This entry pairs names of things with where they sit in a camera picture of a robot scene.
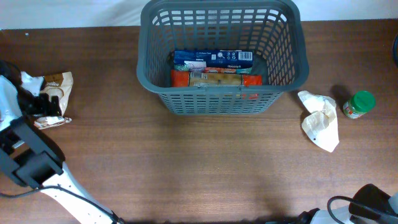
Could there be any beige brown food bag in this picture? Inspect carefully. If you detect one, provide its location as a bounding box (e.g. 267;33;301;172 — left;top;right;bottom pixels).
32;72;73;129

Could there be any red orange pasta packet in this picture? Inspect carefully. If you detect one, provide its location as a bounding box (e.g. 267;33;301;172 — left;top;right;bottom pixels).
171;70;262;87

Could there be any blue cardboard box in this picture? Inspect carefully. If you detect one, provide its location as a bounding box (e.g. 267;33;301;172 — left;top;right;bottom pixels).
174;50;254;75

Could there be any grey plastic basket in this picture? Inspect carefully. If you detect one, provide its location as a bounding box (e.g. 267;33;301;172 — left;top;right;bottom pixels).
137;0;309;115

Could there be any green lid jar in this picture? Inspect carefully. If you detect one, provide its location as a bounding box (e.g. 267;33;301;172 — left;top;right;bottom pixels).
343;91;376;119

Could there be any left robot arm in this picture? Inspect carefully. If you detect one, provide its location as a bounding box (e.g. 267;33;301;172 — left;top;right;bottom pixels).
1;60;123;224

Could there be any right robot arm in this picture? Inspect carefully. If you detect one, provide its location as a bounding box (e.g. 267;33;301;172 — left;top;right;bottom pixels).
294;184;397;224

